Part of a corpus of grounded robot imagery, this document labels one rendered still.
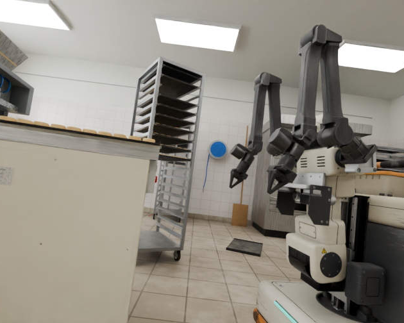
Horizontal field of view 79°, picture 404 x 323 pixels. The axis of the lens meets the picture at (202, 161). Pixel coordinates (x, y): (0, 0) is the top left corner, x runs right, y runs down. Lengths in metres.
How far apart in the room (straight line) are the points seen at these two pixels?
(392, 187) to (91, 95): 5.38
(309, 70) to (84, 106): 5.19
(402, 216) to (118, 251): 1.12
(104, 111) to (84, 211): 4.69
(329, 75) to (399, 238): 0.70
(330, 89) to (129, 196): 0.87
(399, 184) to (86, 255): 1.37
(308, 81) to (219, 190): 4.28
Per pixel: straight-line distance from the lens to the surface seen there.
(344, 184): 1.27
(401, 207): 1.28
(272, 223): 4.35
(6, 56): 1.60
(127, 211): 1.03
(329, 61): 1.11
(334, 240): 1.22
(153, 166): 1.06
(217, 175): 5.13
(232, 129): 5.27
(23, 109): 1.67
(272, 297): 1.43
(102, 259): 1.08
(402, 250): 1.28
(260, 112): 1.38
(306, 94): 1.01
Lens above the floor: 0.78
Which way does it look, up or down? 4 degrees up
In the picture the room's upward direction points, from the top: 7 degrees clockwise
